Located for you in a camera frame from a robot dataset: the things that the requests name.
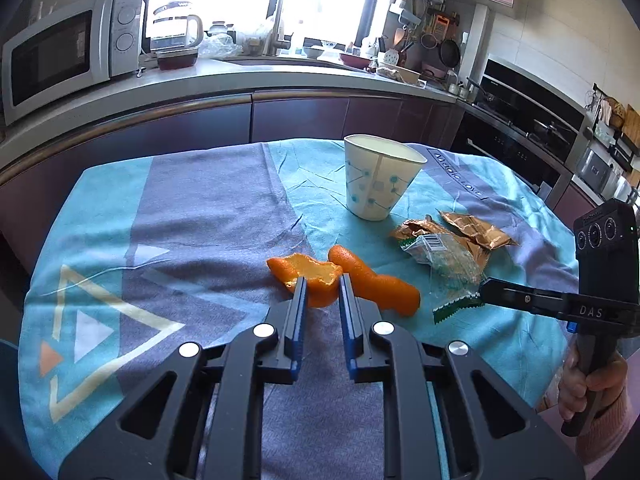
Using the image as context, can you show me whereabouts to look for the brown lower kitchen cabinets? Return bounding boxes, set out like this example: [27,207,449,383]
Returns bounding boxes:
[0,87,466,261]

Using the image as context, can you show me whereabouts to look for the beige dish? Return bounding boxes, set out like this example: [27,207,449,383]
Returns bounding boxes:
[377,65,421,86]

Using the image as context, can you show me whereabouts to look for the dark red food container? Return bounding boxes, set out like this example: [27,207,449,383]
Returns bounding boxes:
[155,47,199,71]

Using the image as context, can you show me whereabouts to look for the glass electric kettle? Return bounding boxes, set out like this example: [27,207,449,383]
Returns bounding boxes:
[148,1,205,53]

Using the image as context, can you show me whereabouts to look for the blue dotted paper cup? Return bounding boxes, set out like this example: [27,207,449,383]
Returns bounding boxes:
[344,134,428,223]

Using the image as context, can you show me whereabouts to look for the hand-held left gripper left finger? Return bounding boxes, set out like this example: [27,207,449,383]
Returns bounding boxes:
[59,275,308,480]

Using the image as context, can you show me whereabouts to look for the person's right hand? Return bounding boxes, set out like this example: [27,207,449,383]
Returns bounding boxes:
[557,347,629,422]

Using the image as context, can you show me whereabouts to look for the white microwave oven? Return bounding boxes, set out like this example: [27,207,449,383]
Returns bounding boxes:
[1,0,147,126]

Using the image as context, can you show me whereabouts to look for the clear wrapper with green edge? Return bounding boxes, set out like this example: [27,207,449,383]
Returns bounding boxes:
[400,232,483,323]

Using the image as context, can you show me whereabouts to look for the silver countertop appliance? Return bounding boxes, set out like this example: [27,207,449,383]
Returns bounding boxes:
[575,147,621,193]

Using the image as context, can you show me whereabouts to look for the teal grey printed tablecloth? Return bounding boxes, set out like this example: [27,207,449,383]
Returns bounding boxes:
[17,137,581,480]

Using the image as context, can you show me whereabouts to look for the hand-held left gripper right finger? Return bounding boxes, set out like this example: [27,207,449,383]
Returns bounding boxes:
[339,274,585,480]

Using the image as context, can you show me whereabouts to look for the steel kitchen faucet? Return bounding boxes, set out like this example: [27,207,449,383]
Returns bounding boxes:
[270,0,294,57]

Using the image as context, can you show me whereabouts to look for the black built-in oven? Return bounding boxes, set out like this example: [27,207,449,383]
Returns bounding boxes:
[450,57,593,196]

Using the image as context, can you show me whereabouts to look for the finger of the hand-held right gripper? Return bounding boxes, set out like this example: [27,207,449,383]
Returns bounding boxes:
[477,277,576,320]

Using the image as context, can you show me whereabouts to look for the orange peel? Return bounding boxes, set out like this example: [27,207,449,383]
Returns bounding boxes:
[327,245,421,317]
[266,253,343,308]

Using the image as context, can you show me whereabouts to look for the clear plastic bag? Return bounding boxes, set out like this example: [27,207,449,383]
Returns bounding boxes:
[197,35,243,59]

